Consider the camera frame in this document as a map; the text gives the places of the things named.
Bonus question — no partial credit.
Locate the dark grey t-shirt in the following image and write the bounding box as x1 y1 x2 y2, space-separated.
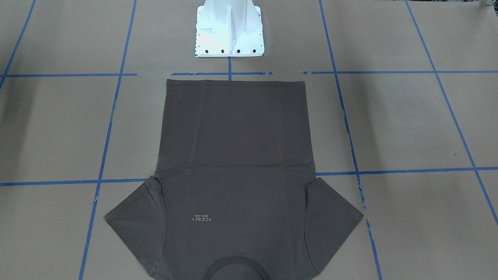
105 79 363 280

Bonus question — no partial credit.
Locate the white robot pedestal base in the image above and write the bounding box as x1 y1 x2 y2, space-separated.
195 0 265 57

